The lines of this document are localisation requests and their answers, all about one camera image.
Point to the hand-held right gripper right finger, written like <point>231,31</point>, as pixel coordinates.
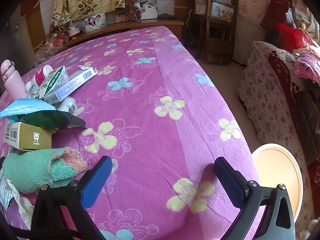
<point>230,185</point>

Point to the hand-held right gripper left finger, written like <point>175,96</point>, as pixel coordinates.
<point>96,182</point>

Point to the cream round waste bin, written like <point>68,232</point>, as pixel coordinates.
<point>275,177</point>

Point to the green pink towel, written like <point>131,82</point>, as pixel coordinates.
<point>35,170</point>

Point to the dark green foil packet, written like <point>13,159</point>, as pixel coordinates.
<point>50,121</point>

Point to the gold cardboard box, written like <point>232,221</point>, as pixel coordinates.
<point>30,136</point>

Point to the white tissue packet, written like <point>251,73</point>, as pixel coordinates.
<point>67,105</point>

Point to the white paper leaflet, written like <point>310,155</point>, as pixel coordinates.
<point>10,195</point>

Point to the white blue medicine box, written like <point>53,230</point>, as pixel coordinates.
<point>72,82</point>

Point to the white green milk carton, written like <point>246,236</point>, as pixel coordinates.
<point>53,81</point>

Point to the white pink yogurt bottle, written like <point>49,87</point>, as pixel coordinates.
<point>41,76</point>

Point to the floral covered sofa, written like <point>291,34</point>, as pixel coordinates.
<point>265,100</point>

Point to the dark brown jacket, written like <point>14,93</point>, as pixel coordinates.
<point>308,110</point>

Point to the purple floral bedsheet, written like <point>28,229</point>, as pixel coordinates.
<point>155,75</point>

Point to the red patterned sofa throw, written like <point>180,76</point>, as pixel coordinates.
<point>277,67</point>

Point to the pink thermos bottle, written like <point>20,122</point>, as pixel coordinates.
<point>8,80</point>

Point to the clear plastic bag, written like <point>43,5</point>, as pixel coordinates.
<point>50,46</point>

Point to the pink printed blanket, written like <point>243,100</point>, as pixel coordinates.
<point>307,62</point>

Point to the dark wooden chair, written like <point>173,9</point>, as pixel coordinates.
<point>212,30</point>

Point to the framed couple photo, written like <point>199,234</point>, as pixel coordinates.
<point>95,22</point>

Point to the red plastic bag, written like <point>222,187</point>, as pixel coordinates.
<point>290,33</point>

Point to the wooden low cabinet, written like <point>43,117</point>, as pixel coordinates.
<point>140,24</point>

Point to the fruit printed box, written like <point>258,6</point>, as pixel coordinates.
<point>222,11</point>

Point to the black set-top box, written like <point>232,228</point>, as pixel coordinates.
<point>167,16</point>

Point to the framed wedding photo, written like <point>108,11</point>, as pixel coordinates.
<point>149,8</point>

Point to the white plastic bag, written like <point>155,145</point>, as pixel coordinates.
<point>200,5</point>

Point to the dark red gift bag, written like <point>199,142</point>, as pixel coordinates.
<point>275,7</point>

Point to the cream curtain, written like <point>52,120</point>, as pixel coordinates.
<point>303,12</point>

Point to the red hanging banner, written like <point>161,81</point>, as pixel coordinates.
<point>27,5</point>

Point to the small dark photo frame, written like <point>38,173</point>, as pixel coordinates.
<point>120,18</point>

